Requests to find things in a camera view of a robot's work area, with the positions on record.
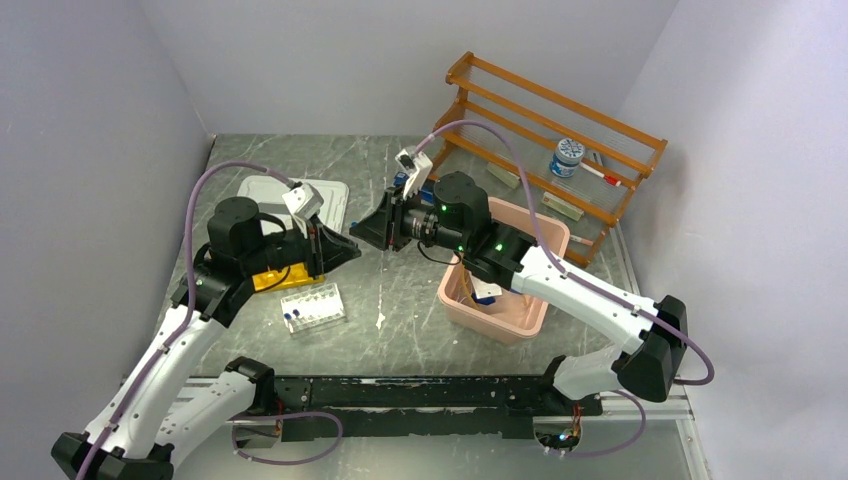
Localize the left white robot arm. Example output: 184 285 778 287
51 196 361 479

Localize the beige block on shelf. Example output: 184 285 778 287
486 163 522 189

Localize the black base frame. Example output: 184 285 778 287
237 374 603 442

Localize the pink plastic bin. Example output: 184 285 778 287
437 197 570 345

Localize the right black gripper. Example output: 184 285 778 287
350 181 469 253

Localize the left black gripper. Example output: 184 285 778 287
241 211 361 280

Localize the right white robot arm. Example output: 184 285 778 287
350 172 688 414

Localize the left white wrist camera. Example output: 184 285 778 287
282 182 323 238

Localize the small clear plastic bag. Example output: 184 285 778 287
473 280 503 299

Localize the yellow test tube rack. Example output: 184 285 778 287
252 263 326 293

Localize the orange wooden shelf rack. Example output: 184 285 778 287
435 52 668 267

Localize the blue white jar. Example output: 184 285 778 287
549 138 586 178

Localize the beige labelled block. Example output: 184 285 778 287
542 192 584 221

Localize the red white marker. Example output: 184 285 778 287
580 163 621 187

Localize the blue stapler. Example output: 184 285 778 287
392 172 436 205

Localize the white plastic lid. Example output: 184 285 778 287
237 175 349 233

